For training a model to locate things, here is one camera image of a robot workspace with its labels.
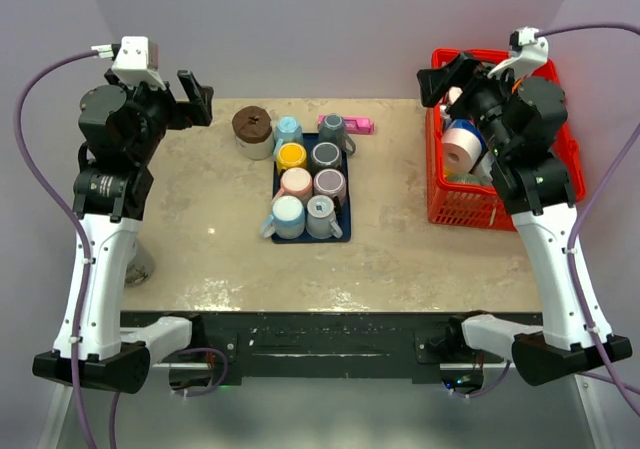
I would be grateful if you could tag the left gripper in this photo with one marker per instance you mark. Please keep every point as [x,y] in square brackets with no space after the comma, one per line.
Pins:
[193,112]

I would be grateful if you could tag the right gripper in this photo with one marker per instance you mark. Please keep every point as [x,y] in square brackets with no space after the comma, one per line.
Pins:
[463,70]

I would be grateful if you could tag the pink mug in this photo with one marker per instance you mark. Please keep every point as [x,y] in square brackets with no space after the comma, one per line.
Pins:
[296,182]

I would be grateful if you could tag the mauve wavy mug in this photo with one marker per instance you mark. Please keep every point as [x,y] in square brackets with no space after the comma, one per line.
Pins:
[332,183]

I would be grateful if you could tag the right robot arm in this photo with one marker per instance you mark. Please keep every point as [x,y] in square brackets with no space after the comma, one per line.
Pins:
[519,119]

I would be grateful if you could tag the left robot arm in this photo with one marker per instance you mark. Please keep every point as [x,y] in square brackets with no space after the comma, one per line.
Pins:
[123,126]

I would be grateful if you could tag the small light blue mug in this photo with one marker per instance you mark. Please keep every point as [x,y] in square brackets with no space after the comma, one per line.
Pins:
[288,129]

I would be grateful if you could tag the dark grey mug back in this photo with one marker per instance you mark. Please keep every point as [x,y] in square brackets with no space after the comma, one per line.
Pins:
[332,128]

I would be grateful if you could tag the yellow mug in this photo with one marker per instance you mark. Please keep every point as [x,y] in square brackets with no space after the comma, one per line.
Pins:
[291,155]

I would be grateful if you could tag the dark grey mug tray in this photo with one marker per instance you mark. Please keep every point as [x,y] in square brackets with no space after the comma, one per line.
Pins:
[325,155]

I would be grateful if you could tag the brown lidded white jar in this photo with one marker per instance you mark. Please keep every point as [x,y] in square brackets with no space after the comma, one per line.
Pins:
[253,133]

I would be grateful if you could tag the pink rectangular box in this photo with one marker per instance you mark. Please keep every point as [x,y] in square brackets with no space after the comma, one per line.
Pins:
[350,124]

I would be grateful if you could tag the green scouring pad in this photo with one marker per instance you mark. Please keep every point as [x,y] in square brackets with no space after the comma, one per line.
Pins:
[469,179]

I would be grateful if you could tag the dark blue tray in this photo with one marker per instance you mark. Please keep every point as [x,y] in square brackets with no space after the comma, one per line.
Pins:
[344,211]

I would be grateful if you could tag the grey cup at edge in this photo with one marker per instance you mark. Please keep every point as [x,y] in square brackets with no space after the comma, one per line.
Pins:
[140,267]

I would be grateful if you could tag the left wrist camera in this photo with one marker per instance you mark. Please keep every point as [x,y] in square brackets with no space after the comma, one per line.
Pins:
[135,60]

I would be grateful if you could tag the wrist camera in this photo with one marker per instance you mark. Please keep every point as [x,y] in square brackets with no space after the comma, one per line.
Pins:
[528,52]
[135,60]

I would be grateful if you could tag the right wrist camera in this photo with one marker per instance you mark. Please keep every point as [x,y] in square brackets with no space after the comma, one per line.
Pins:
[528,52]

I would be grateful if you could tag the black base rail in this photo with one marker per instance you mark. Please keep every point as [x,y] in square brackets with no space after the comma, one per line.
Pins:
[343,345]

